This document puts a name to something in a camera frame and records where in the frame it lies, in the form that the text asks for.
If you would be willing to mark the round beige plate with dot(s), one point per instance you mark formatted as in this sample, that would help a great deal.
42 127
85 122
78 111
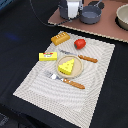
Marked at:
77 68

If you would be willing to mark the yellow butter box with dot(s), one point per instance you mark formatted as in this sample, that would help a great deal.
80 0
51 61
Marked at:
48 56

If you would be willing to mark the yellow toy cheese wedge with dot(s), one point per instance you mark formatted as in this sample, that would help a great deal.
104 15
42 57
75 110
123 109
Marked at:
66 67

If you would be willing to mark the beige bowl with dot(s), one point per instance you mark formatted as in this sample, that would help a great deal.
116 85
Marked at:
122 14

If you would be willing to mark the fork with wooden handle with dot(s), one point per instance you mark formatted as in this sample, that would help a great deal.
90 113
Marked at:
55 77

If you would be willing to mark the white woven placemat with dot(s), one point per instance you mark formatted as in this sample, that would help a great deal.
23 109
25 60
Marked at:
68 103

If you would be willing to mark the toy bread loaf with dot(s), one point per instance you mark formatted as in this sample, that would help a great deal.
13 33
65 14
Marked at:
60 38

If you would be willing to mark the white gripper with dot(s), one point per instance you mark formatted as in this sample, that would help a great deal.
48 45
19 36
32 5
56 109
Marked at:
73 7

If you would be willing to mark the knife with wooden handle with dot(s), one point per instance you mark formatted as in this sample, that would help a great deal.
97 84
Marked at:
80 56

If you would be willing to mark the grey toy pot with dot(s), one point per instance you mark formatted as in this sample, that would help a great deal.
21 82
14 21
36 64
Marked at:
63 9

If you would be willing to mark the grey toy saucepan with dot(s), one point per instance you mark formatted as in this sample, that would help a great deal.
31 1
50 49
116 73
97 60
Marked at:
91 13

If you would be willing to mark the red toy tomato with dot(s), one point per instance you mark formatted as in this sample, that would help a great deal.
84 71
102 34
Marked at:
79 43

